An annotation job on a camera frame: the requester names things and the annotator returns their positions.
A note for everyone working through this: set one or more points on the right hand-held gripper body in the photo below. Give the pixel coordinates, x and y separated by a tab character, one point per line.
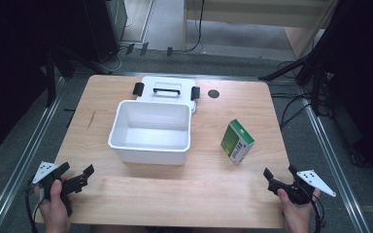
299	192

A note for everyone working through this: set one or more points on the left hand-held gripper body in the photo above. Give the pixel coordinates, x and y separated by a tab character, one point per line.
74	185

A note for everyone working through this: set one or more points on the green and white carton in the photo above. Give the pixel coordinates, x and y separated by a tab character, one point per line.
236	142

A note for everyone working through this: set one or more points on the white plastic storage box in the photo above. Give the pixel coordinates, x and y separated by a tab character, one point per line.
152	152

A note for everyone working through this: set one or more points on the person's right hand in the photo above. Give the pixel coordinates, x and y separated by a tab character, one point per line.
296	216

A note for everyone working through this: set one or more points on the person's left hand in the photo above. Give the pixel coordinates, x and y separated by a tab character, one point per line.
55	210

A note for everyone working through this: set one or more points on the black round table grommet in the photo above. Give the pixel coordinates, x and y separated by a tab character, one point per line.
213	93

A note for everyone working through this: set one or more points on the black metal tripod stand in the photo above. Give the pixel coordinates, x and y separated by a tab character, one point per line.
304	69

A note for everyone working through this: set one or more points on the black curtain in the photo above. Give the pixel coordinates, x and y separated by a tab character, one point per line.
366	81
13	64

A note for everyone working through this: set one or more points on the dark cabinet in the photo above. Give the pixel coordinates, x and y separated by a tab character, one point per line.
107	29

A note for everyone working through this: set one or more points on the metal floor rail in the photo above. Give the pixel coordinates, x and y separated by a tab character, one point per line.
19	165
333	161

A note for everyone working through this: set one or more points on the light wooden furniture frame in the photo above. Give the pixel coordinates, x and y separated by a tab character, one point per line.
255	14

